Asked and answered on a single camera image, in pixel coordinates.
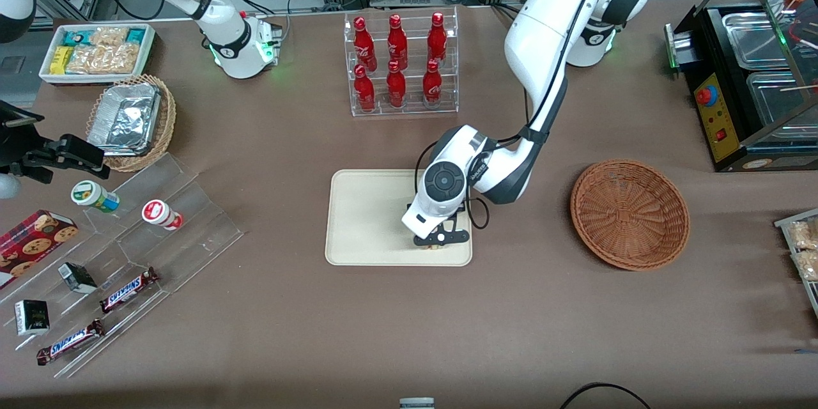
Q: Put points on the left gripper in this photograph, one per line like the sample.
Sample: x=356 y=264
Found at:
x=459 y=208

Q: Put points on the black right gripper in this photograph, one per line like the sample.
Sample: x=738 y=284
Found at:
x=14 y=146

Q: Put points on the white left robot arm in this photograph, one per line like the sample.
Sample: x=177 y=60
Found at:
x=549 y=32

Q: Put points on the beige plastic tray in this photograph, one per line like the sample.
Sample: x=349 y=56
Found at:
x=364 y=217

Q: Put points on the white snack tray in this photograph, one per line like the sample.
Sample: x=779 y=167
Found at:
x=48 y=78

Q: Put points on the light wicker basket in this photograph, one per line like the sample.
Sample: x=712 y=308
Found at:
x=167 y=121

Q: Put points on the brown wicker basket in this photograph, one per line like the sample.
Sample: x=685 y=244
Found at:
x=629 y=214

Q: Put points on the grey metal snack tray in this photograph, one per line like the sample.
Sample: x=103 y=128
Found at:
x=783 y=223

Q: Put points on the green yogurt cup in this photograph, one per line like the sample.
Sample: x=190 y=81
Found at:
x=92 y=195

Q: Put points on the aluminium foil container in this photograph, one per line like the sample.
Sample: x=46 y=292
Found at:
x=124 y=118

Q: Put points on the red cookie box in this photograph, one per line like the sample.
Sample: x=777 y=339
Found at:
x=35 y=246

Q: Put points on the yellow snack pack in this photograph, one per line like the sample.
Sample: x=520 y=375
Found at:
x=61 y=60

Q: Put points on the clear cracker bag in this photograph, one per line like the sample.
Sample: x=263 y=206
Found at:
x=121 y=58
x=84 y=59
x=108 y=36

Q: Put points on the red yogurt cup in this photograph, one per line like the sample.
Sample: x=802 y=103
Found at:
x=160 y=213

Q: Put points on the small black carton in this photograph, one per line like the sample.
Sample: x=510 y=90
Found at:
x=78 y=277
x=32 y=318

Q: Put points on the teal snack pack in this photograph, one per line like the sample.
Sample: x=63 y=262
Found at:
x=75 y=37
x=136 y=34

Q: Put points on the clear acrylic bottle rack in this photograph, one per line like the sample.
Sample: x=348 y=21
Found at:
x=412 y=108

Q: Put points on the Snickers chocolate bar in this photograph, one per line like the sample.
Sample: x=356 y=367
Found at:
x=128 y=290
x=70 y=342

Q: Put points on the clear acrylic stepped stand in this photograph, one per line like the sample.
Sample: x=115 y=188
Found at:
x=192 y=230

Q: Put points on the red cola bottle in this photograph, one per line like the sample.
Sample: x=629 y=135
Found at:
x=363 y=45
x=396 y=87
x=397 y=43
x=437 y=38
x=432 y=84
x=364 y=91

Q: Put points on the grey device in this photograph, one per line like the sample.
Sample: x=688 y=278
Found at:
x=416 y=404

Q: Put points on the black food warmer appliance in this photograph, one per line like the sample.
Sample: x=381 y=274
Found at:
x=719 y=121

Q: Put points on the steel pan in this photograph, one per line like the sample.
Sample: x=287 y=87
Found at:
x=776 y=102
x=754 y=38

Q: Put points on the clear pastry bag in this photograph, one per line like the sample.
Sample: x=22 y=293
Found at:
x=808 y=265
x=806 y=234

